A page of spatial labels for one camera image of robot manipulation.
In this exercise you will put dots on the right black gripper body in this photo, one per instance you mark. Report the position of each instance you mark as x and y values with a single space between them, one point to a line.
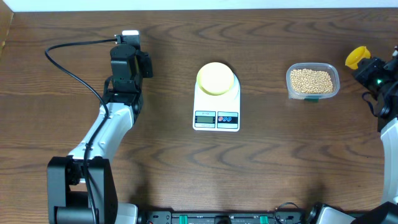
374 75

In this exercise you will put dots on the soybeans pile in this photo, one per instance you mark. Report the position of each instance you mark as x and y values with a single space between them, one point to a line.
311 81

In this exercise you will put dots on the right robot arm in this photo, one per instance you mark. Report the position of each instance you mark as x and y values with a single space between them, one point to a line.
386 112

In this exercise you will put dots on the white digital kitchen scale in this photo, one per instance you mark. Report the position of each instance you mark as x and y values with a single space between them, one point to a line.
217 113

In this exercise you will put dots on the pale yellow plastic bowl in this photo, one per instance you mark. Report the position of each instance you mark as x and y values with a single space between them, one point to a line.
215 78

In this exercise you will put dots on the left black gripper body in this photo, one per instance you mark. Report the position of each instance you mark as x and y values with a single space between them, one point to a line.
145 67

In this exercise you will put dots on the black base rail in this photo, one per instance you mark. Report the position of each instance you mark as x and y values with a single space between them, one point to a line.
167 217

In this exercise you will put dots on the clear plastic container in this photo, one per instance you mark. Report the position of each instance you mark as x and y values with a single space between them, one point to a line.
318 67

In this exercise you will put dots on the yellow measuring scoop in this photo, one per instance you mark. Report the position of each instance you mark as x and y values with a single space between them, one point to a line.
353 59

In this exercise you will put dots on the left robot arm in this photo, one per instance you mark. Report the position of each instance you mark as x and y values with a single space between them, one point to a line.
80 186

